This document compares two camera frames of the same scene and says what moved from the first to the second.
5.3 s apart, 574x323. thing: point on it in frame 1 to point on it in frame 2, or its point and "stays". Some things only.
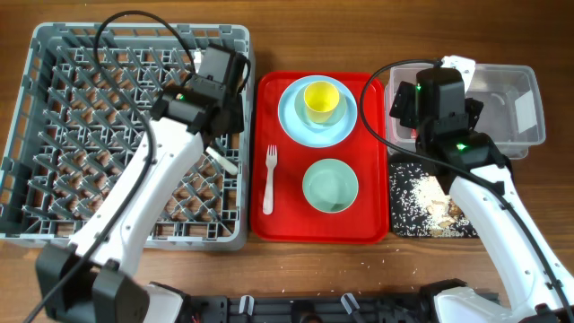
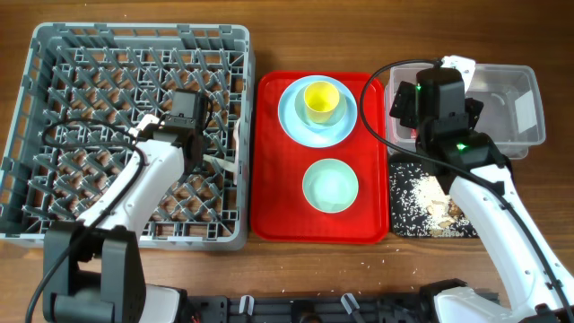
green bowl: [330, 186] stays
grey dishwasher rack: [72, 134] stays
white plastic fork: [271, 161] to [225, 164]
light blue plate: [306, 135] stays
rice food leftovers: [421, 205] stays
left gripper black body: [237, 119] to [193, 167]
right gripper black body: [404, 100] stays
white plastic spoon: [230, 167] to [236, 132]
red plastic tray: [293, 220] stays
